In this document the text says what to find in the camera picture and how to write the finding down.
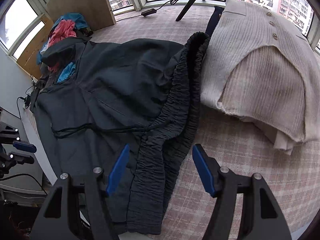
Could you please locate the beige knit cardigan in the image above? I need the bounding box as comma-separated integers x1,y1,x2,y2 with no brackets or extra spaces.
201,0,319,154

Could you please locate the brown wooden board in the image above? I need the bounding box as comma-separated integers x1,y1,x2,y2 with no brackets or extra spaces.
46,0,116,31

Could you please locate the pink plaid tablecloth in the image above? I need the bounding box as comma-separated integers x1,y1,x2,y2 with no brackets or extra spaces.
24,4,320,240

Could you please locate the pine wood panel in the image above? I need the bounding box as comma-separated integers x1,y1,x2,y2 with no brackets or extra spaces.
17,16,53,79

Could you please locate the navy folded garment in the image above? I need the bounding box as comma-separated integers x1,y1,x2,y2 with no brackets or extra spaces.
205,6,224,37

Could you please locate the dark grey skirt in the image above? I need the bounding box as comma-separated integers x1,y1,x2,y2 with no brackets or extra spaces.
33,32,210,235

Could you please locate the blue elastic garment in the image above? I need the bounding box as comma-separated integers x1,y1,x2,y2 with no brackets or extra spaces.
36,12,93,84

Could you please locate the pink garment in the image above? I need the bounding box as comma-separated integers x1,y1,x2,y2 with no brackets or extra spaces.
47,19,77,74

